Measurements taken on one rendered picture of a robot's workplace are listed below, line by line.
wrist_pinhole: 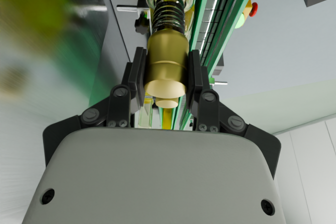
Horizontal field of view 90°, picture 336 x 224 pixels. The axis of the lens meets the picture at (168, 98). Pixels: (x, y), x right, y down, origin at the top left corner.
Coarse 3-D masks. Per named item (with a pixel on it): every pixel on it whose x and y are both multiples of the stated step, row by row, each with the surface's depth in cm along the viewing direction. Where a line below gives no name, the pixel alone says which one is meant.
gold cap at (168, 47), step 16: (160, 32) 13; (176, 32) 13; (160, 48) 12; (176, 48) 12; (160, 64) 12; (176, 64) 12; (144, 80) 12; (160, 80) 11; (176, 80) 11; (160, 96) 14; (176, 96) 14
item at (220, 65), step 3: (222, 54) 74; (222, 57) 73; (219, 60) 73; (222, 60) 73; (219, 63) 72; (222, 63) 72; (216, 66) 72; (219, 66) 72; (222, 66) 72; (216, 69) 75; (219, 69) 74; (213, 72) 77; (216, 72) 77; (219, 72) 76
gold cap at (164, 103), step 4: (156, 100) 24; (160, 100) 24; (164, 100) 23; (168, 100) 23; (172, 100) 24; (176, 100) 24; (156, 104) 25; (160, 104) 25; (164, 104) 25; (168, 104) 25; (172, 104) 25; (176, 104) 25
